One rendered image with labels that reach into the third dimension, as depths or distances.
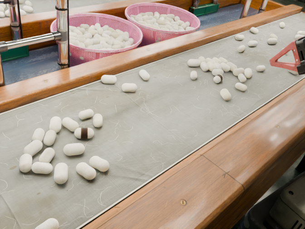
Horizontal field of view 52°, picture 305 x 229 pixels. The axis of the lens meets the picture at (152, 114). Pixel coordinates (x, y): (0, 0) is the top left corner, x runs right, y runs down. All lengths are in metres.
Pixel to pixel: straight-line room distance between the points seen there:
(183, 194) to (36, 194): 0.22
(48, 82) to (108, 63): 0.16
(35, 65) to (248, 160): 0.64
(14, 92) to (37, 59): 0.32
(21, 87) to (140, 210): 0.37
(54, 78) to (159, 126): 0.25
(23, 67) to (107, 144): 0.44
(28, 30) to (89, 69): 0.31
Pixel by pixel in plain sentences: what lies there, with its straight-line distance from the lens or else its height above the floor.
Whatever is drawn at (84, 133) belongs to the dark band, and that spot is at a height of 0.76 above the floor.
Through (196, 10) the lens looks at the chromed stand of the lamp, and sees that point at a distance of 1.48.
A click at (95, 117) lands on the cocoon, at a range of 0.62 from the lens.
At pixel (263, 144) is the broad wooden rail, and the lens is 0.65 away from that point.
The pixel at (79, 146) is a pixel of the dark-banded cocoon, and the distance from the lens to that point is 0.55.
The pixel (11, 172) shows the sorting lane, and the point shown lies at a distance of 0.55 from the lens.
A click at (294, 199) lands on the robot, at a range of 1.02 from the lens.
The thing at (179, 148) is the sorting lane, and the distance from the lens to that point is 0.61.
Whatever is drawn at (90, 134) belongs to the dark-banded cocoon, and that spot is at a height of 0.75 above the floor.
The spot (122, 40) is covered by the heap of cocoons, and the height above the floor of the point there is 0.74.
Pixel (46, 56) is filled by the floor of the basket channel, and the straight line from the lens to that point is 1.00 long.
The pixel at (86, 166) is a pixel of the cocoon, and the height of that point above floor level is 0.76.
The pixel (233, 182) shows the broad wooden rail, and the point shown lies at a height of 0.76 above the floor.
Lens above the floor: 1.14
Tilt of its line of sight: 37 degrees down
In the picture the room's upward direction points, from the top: 11 degrees clockwise
